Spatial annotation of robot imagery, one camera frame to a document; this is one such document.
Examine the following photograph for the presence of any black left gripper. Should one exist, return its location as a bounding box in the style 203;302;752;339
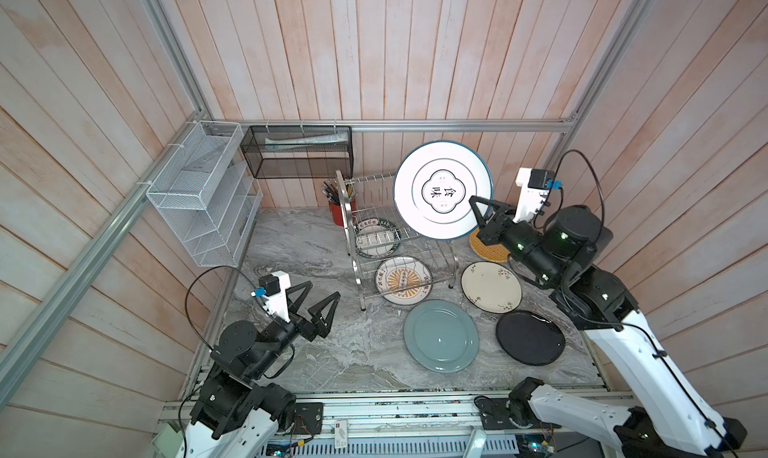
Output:
247;280;340;378

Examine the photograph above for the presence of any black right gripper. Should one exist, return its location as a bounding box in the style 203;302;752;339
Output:
470;195;557;289

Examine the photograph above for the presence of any white green clover plate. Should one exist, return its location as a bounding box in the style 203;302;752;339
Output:
393;140;494;240

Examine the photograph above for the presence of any stainless steel dish rack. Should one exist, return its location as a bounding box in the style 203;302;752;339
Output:
333;171;459;310

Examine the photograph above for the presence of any large teal plate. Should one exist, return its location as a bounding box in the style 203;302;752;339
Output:
403;300;479;374

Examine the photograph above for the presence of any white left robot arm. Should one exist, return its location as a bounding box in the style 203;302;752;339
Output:
177;272;341;457

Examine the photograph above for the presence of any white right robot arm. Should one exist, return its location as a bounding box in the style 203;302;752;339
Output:
469;196;747;457

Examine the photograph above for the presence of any yellow woven coaster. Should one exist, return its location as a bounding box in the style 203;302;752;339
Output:
469;229;508;263

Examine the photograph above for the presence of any cream floral plate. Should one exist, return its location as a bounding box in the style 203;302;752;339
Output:
461;261;522;314

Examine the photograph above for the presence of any green rim lettered plate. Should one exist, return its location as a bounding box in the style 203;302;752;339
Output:
354;217;400;258

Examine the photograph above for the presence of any red pen holder cup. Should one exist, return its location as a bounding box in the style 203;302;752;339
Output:
328;198;357;227

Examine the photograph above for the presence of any bundle of pens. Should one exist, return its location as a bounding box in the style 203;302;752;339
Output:
322;179;356;205

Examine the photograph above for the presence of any black round plate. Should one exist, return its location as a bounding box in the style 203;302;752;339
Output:
495;310;566;366

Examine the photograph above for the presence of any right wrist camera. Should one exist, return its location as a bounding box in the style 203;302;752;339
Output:
514;167;562;222

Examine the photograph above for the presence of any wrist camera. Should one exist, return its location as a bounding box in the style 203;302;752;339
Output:
251;271;291;323
514;167;562;222

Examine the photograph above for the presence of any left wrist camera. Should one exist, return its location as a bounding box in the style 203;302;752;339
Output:
251;271;291;323

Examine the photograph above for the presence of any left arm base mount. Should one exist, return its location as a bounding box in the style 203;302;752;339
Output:
276;401;324;436

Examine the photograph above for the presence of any aluminium front rail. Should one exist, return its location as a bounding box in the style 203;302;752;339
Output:
155;389;649;458

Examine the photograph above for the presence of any white wire mesh shelf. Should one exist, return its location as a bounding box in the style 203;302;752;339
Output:
147;121;263;267

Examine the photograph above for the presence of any black mesh wall basket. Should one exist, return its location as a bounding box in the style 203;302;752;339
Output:
240;124;355;179

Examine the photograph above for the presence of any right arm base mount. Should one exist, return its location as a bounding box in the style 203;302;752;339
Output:
473;395;537;430

